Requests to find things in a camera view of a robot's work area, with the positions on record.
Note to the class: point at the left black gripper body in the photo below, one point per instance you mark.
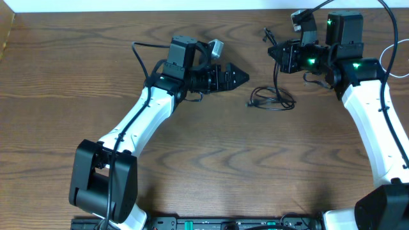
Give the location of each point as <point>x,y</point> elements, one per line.
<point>222,77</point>

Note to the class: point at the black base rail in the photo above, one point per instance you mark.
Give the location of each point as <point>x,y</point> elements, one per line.
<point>287,221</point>

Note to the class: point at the cardboard box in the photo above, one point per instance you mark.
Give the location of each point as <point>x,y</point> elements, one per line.
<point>7,16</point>

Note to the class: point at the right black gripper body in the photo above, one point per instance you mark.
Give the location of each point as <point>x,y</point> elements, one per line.
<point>297,58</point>

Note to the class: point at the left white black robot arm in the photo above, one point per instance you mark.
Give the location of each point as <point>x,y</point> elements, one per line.
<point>104,176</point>

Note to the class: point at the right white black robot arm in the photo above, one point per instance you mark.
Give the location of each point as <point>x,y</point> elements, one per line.
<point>360,84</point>

